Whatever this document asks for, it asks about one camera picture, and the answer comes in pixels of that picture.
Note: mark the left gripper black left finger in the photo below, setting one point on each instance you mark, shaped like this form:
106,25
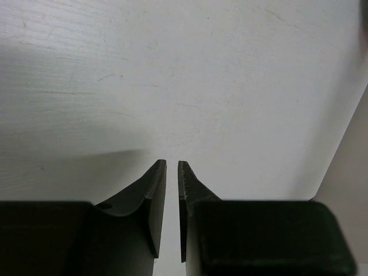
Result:
119,236

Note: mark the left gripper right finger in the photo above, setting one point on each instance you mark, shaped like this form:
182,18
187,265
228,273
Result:
237,237

